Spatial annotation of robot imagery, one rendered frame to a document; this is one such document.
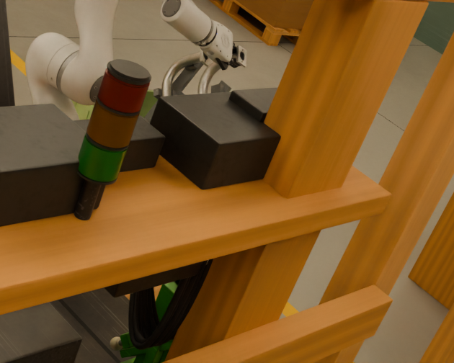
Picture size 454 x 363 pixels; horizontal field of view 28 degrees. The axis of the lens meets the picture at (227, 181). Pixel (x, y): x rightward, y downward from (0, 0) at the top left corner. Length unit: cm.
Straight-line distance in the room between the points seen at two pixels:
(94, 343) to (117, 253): 91
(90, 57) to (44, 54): 13
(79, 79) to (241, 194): 97
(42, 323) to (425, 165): 73
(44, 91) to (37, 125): 119
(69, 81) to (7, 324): 93
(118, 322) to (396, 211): 67
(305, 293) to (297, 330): 263
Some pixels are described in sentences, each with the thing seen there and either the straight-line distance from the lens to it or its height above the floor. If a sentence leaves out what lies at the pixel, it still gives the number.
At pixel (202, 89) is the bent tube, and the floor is 112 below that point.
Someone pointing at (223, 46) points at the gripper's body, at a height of 129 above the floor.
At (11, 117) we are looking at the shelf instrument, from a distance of 108.
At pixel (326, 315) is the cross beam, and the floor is 128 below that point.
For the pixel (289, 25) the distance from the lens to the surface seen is 725.
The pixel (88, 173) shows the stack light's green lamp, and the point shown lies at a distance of 102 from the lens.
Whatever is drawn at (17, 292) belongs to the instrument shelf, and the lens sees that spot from 95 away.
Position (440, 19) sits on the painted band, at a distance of 911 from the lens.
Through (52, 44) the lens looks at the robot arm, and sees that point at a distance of 223.
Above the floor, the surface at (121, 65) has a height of 173.
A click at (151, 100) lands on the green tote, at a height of 93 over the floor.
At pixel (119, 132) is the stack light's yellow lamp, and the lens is 99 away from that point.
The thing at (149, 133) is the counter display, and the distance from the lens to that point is 120.
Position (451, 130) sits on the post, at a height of 161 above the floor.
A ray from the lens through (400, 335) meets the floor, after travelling 420.
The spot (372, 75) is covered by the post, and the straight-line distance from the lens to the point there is 128.
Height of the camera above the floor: 210
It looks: 26 degrees down
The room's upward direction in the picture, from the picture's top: 22 degrees clockwise
